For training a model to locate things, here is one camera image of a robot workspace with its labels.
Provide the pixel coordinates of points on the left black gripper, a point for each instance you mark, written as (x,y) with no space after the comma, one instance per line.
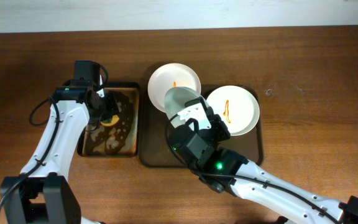
(111,106)

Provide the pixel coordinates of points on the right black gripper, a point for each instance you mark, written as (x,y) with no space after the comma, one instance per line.
(214,121)

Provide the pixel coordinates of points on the yellow green sponge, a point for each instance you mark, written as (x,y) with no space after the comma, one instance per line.
(110,121)

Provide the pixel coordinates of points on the white plate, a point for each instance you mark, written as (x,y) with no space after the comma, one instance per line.
(237,107)
(169,76)

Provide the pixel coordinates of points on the pale blue plate front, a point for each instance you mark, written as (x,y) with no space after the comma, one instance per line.
(177,99)

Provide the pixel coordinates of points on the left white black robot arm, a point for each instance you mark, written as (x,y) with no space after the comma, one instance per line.
(41,192)

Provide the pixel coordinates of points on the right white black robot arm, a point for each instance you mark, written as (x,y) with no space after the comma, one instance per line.
(195,143)

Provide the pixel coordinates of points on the small tray with soapy water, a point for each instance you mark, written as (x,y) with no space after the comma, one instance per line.
(119,140)

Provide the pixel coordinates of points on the large brown serving tray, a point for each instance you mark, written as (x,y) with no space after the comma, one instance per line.
(155,152)

